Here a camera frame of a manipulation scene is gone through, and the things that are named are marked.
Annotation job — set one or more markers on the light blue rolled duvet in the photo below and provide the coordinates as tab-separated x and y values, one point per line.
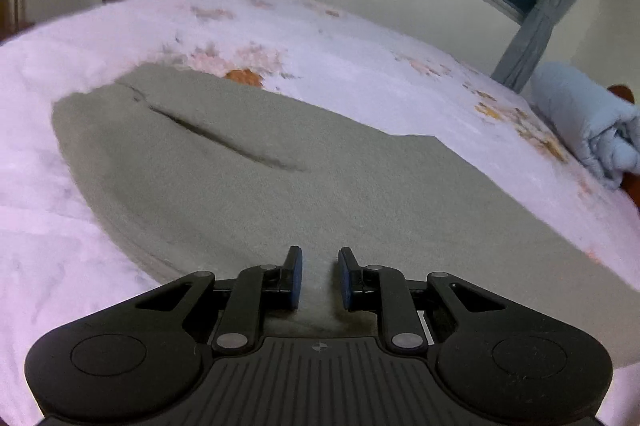
580	116

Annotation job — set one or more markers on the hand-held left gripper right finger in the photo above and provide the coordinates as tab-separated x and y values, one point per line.
345	278

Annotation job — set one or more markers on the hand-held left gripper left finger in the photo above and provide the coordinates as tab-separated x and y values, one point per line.
296	278

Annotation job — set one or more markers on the red and white headboard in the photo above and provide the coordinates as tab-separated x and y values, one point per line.
631	191

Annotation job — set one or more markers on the grey pants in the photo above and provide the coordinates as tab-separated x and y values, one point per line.
350	186

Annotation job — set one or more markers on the bed with pink floral sheet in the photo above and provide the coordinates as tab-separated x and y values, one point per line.
350	56

